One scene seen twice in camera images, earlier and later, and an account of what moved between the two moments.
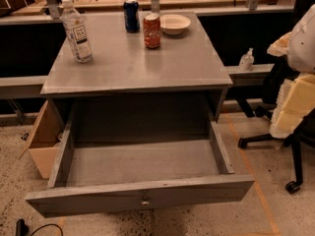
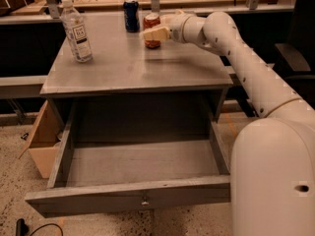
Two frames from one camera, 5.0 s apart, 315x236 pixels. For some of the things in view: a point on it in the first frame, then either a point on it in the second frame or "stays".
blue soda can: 131,12 stays
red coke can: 152,30 stays
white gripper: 304,41 -> 176,28
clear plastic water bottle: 76,31 stays
